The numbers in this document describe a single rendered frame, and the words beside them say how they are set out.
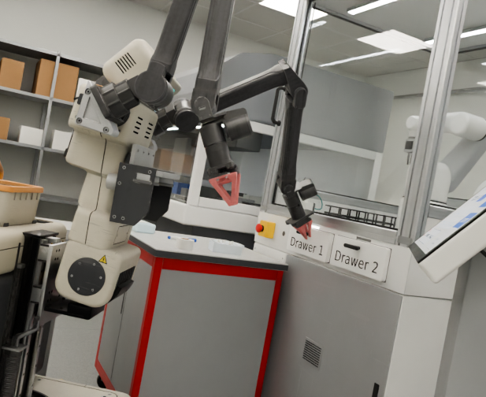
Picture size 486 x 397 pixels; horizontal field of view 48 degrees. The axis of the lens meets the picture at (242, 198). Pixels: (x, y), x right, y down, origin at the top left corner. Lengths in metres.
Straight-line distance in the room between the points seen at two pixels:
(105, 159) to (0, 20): 4.63
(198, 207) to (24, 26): 3.71
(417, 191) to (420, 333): 0.46
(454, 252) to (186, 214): 1.97
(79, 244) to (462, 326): 0.97
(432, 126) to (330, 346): 0.85
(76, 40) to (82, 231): 4.72
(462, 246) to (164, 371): 1.46
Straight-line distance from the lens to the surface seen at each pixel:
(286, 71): 1.80
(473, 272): 1.20
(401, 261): 1.82
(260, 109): 2.97
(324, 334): 2.11
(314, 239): 2.17
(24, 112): 6.01
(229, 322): 2.25
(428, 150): 1.81
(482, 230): 1.02
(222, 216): 2.90
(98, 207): 1.57
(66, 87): 5.62
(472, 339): 1.22
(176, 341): 2.18
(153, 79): 1.35
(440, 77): 1.85
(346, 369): 2.01
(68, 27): 6.16
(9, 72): 5.59
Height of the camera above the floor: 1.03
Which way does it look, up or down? 1 degrees down
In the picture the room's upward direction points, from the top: 10 degrees clockwise
